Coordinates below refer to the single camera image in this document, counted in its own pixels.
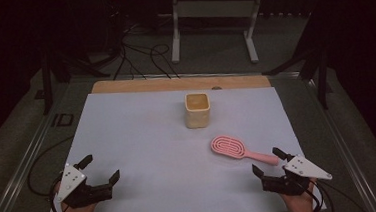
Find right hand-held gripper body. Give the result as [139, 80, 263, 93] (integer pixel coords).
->
[260, 152, 334, 199]

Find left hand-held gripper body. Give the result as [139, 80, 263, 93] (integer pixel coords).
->
[53, 160, 115, 210]

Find pink hairbrush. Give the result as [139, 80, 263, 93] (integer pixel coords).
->
[209, 131, 280, 170]

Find pale yellow square cup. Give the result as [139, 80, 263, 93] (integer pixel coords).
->
[183, 90, 213, 130]

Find person's right hand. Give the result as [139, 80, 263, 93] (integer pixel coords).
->
[278, 177, 320, 212]

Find black tripod stand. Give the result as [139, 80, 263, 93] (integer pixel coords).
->
[259, 9, 334, 115]
[30, 37, 114, 117]

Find white metal stand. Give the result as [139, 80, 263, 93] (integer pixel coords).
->
[167, 0, 271, 70]

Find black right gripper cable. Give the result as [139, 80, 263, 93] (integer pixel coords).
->
[303, 176, 369, 212]

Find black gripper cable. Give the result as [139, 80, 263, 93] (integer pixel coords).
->
[303, 176, 369, 212]
[24, 135, 81, 212]

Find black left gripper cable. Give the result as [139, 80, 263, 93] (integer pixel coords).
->
[24, 135, 81, 212]

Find aluminium floor rail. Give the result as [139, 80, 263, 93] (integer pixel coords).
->
[302, 67, 376, 212]
[0, 81, 86, 212]

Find black floor cables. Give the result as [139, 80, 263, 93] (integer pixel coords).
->
[108, 6, 181, 84]

